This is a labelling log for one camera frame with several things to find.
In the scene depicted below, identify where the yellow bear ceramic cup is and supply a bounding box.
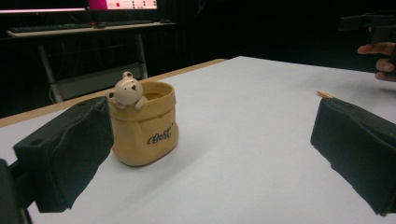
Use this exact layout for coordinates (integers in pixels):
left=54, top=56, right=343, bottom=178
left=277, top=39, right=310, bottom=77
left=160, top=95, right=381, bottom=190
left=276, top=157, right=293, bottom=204
left=106, top=71, right=179, bottom=167

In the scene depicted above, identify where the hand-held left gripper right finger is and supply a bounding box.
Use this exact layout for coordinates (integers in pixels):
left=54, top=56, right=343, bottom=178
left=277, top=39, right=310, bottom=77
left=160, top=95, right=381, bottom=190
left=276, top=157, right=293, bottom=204
left=310, top=97, right=396, bottom=217

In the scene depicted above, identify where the desk with metal legs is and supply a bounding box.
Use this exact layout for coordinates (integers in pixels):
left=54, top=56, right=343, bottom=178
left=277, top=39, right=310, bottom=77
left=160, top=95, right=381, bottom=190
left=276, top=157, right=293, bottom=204
left=5, top=21, right=177, bottom=105

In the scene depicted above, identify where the black keyboard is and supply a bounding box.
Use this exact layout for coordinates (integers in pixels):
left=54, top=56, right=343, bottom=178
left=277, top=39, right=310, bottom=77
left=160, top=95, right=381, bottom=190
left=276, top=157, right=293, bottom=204
left=8, top=20, right=155, bottom=34

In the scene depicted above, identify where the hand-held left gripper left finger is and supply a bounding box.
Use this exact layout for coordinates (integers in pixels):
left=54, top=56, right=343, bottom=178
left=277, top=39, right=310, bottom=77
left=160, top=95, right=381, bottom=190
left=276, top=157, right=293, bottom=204
left=12, top=96, right=114, bottom=214

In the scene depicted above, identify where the computer monitor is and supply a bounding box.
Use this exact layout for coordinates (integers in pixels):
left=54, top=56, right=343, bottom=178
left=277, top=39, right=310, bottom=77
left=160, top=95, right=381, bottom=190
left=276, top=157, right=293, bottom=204
left=0, top=0, right=159, bottom=15

